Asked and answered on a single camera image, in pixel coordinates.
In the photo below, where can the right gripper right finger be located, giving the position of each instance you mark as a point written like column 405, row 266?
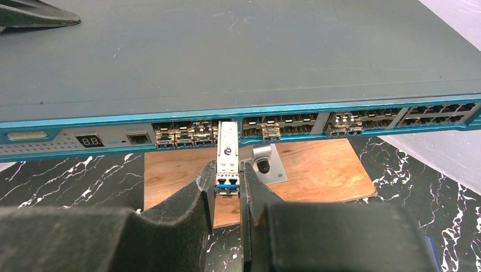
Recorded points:
column 279, row 235

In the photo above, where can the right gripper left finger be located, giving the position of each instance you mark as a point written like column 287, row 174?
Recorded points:
column 170, row 236

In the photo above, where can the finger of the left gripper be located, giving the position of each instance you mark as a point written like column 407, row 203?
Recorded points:
column 35, row 14

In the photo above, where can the silver SFP plug module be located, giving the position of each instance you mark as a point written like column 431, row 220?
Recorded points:
column 227, row 160

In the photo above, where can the dark teal network switch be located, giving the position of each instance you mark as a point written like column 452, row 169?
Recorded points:
column 142, row 76

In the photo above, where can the wooden base board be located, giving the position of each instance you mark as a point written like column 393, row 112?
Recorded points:
column 317, row 171

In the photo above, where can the blue red screwdriver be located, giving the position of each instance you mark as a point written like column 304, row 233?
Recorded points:
column 433, row 253

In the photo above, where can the silver metal mount bracket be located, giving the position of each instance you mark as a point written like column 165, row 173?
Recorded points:
column 266, row 161

